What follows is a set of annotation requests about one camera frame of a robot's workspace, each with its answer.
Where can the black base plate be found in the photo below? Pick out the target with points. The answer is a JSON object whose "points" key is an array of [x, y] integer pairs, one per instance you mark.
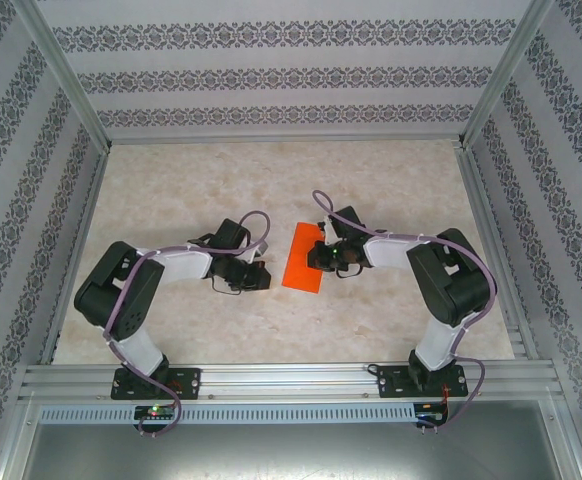
{"points": [[191, 384], [393, 381]]}

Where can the small circuit board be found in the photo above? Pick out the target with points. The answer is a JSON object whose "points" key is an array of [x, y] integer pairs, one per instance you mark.
{"points": [[431, 417], [156, 411]]}

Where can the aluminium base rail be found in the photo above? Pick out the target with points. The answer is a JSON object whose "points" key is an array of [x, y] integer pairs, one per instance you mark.
{"points": [[291, 380]]}

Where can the aluminium side rail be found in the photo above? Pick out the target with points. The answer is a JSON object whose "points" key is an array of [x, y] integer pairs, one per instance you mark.
{"points": [[83, 240], [486, 215]]}

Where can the orange paper sheet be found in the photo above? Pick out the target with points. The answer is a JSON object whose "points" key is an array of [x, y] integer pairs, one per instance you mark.
{"points": [[296, 265]]}

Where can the aluminium frame post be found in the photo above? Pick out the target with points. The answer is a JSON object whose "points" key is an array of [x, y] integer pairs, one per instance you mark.
{"points": [[66, 75], [506, 75]]}

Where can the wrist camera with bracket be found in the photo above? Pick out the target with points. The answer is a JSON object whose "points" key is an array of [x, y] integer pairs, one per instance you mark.
{"points": [[326, 227], [259, 250]]}

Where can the grey metal shelf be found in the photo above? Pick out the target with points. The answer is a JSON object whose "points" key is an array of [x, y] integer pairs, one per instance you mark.
{"points": [[291, 452]]}

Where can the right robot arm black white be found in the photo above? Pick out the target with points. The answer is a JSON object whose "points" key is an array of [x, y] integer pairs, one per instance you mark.
{"points": [[451, 290]]}

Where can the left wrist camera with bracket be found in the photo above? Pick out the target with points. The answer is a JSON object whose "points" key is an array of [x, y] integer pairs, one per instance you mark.
{"points": [[259, 250]]}

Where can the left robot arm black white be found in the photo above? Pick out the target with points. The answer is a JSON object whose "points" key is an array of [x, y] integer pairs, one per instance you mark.
{"points": [[96, 295]]}

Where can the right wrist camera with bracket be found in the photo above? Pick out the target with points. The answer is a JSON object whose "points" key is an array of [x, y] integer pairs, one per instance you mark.
{"points": [[326, 227]]}

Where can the aluminium rear rail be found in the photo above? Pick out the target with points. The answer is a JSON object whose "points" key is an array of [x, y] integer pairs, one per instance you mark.
{"points": [[281, 140]]}

